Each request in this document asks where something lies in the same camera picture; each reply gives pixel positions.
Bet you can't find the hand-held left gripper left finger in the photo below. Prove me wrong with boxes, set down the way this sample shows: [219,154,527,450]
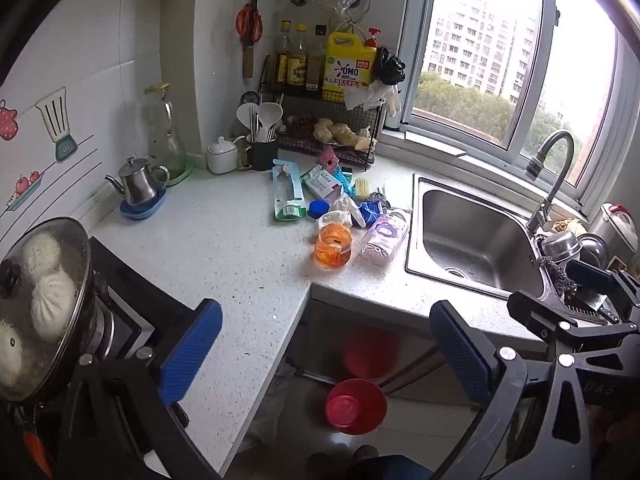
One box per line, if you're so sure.
[60,299,223,480]

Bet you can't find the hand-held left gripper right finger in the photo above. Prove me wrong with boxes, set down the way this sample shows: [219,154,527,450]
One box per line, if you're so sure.
[429,301,591,480]

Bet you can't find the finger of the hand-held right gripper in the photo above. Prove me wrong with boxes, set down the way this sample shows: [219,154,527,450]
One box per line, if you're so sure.
[567,260,640,306]
[507,291,626,356]

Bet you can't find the red plastic bin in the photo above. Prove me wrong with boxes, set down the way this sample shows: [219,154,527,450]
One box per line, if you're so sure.
[325,379,388,436]

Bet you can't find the purple tissue pack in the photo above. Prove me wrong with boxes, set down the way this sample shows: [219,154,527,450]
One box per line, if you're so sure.
[361,208,410,267]

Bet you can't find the blue wrapper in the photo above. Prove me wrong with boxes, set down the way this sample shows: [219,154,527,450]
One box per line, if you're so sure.
[357,199,388,226]

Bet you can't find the toothbrush package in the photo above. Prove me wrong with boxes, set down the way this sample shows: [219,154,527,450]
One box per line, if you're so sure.
[271,158,307,222]

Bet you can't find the white green medicine box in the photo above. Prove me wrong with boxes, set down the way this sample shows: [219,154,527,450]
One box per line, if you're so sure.
[300,164,343,200]

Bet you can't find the steel bowl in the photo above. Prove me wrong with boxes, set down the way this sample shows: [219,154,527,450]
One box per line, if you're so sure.
[542,231,583,263]
[575,232,608,268]

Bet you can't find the steel wool scrubber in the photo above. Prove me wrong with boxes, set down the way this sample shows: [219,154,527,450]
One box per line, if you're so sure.
[535,255,568,293]

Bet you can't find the white rice cooker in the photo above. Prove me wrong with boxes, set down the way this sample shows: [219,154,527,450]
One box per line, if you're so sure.
[592,202,638,266]

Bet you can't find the black gas stove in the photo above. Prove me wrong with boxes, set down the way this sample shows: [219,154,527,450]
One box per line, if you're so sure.
[87,235,201,361]

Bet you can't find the steel sink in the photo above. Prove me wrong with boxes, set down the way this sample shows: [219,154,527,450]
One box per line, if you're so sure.
[405,172,551,301]

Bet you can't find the steel faucet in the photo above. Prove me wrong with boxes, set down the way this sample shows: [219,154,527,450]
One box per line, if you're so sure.
[522,130,576,233]

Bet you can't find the steel cabinet door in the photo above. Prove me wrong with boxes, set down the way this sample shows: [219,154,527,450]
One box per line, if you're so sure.
[305,300,501,391]

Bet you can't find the person's blue trouser leg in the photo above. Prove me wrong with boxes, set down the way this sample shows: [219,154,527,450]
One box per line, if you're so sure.
[345,452,436,480]

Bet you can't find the blue tray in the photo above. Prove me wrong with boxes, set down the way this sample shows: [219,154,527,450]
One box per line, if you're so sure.
[119,191,168,221]

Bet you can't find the white steamed bun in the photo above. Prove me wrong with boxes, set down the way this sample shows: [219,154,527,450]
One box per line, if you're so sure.
[31,275,78,343]
[0,320,31,386]
[22,232,63,276]

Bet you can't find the steel pot with glass lid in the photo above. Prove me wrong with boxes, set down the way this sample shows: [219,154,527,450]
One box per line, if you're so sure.
[0,216,96,403]

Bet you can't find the steel teapot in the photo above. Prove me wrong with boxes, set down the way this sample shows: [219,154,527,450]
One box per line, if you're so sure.
[105,156,171,206]

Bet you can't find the green coaster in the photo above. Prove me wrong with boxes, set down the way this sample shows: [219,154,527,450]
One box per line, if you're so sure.
[162,165,194,187]

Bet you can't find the white framed window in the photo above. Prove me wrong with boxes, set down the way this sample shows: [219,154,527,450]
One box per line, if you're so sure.
[400,0,640,211]

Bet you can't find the white sugar jar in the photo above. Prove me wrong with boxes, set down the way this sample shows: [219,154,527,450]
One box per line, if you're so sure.
[206,136,246,175]

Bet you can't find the glass carafe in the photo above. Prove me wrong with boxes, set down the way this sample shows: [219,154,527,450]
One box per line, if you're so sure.
[143,83,188,176]

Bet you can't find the dark green utensil mug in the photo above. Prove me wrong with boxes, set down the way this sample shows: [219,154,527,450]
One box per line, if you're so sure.
[239,135,280,172]

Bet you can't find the white plastic spoon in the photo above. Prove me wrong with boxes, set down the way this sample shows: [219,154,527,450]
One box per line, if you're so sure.
[236,103,258,142]

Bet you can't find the white rice paddle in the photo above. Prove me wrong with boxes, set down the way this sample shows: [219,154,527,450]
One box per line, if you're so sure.
[260,102,284,142]

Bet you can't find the white plastic bag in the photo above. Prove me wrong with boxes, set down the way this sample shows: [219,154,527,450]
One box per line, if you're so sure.
[344,82,403,117]

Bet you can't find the black plastic bag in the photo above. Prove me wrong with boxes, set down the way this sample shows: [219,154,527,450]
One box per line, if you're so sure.
[374,46,407,86]

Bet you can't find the yellow detergent bottle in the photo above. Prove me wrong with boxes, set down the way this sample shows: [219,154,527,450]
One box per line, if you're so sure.
[321,30,378,103]

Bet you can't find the apple wall sticker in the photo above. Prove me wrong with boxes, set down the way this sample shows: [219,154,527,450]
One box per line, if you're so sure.
[5,170,43,211]

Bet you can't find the blender wall sticker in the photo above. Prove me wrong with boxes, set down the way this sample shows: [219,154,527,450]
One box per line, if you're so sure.
[35,87,78,163]

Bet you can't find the black wire rack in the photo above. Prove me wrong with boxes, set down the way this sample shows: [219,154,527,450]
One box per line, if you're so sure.
[257,52,388,171]

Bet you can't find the strawberry mitt wall sticker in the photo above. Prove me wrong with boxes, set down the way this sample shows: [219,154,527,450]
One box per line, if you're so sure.
[0,99,19,142]

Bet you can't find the orange handled scissors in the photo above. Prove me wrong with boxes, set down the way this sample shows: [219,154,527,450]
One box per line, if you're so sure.
[235,0,265,43]

